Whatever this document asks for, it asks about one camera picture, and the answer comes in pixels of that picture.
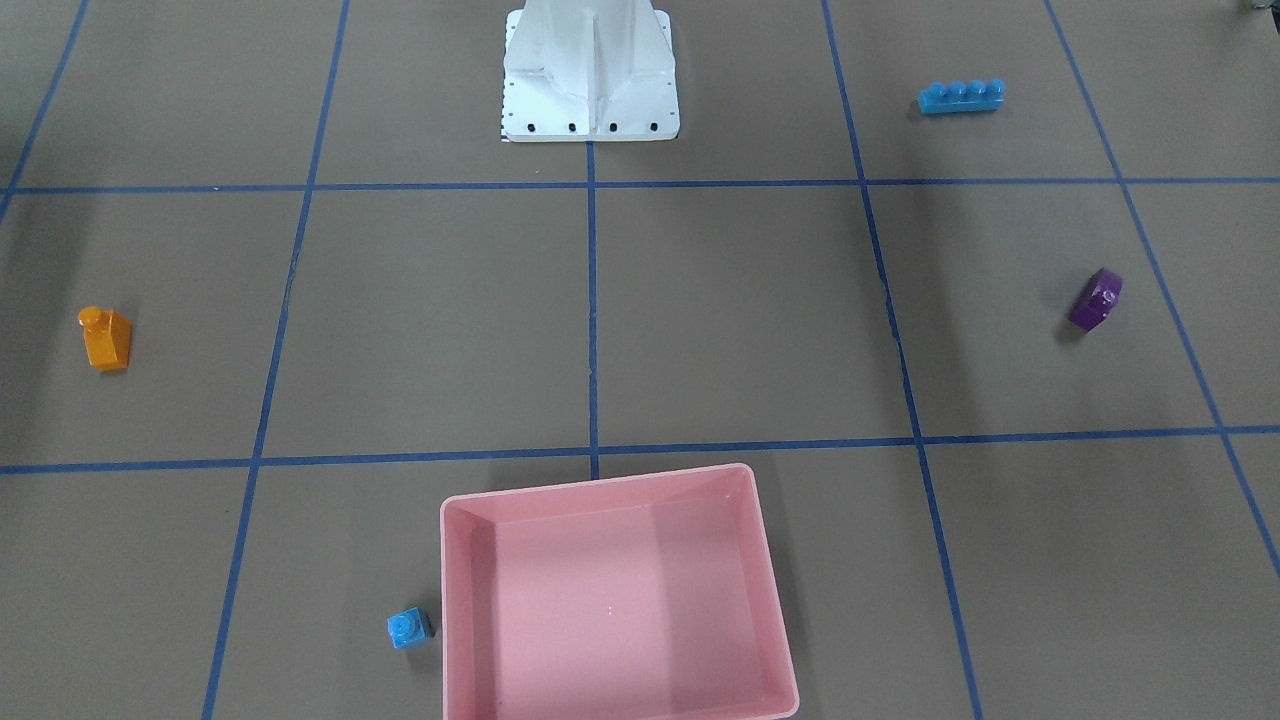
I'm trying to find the small blue single-stud block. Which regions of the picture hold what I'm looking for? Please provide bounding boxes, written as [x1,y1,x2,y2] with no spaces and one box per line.
[387,607,435,650]

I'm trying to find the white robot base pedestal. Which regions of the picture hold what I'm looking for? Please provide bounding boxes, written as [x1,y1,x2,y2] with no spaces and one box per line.
[500,1,681,143]

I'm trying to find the purple sloped block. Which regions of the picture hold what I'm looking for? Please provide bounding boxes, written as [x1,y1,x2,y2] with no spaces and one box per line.
[1068,266,1124,332]

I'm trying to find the orange sloped block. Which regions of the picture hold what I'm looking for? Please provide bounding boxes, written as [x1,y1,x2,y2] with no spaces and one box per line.
[77,306,132,372]

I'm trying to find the long blue four-stud block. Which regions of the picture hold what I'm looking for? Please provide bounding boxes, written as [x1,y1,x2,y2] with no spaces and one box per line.
[916,78,1006,117]

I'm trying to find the pink plastic box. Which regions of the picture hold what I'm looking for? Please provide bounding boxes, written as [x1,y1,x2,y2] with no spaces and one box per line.
[439,462,801,719]

